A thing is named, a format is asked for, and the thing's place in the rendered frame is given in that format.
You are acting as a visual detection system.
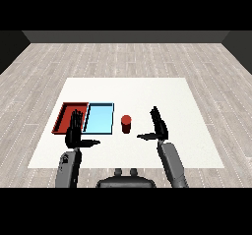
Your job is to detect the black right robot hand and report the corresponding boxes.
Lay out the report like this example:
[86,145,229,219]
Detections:
[136,105,169,142]

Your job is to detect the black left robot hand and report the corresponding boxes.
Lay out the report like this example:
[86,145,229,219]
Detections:
[64,108,101,149]

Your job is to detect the red shallow open box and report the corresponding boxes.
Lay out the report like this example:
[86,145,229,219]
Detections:
[51,101,90,136]

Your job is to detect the light blue shallow open box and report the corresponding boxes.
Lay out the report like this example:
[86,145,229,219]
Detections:
[81,101,115,136]

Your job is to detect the small red can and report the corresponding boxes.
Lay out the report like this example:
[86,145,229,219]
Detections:
[120,114,133,135]

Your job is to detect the dark grey robot body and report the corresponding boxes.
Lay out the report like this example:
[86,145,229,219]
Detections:
[95,168,158,189]

